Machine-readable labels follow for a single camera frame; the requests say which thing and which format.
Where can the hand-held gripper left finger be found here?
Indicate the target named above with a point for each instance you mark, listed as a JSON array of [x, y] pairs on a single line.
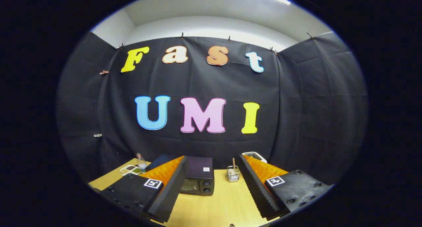
[[171, 190]]

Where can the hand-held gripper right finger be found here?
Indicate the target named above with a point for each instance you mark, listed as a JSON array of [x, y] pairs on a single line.
[[255, 187]]

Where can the black toaster oven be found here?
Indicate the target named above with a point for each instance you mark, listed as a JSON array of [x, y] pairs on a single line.
[[200, 167]]

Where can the white bread toaster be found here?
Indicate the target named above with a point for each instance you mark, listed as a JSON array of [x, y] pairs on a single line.
[[258, 157]]

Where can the clear plastic water bottle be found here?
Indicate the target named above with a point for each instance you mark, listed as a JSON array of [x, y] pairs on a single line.
[[141, 163]]

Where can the white divided snack tray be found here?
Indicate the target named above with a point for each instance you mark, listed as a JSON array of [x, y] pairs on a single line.
[[130, 170]]

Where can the black backdrop cloth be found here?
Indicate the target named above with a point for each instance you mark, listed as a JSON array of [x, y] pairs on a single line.
[[204, 81]]

